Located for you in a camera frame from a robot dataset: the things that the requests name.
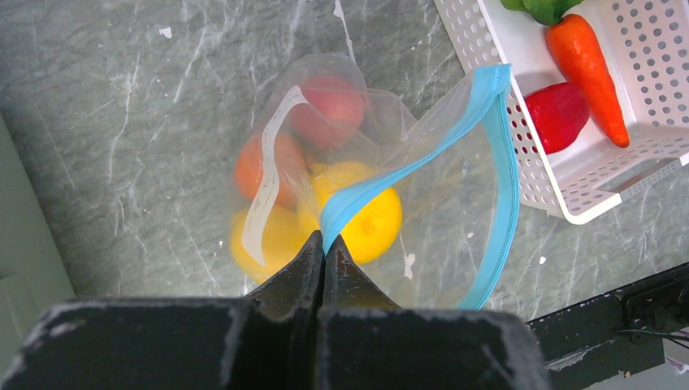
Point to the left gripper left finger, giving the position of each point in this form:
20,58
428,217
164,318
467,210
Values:
263,340

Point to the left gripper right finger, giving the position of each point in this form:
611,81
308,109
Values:
365,341

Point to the yellow lemon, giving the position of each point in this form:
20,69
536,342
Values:
282,240
372,231

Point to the yellow lemon front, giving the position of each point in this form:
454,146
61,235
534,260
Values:
282,240

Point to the clear zip top bag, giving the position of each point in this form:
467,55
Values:
453,170

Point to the pink peach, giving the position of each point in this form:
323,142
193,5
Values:
333,114

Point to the red bell pepper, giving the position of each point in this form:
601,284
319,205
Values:
559,113

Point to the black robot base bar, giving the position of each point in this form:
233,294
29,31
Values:
622,332

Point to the clear plastic storage box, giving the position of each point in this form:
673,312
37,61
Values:
33,277

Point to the orange carrot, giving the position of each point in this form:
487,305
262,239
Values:
575,49

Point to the green leafy vegetable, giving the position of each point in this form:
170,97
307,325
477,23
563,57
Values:
545,12

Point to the white plastic basket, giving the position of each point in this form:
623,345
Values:
645,45

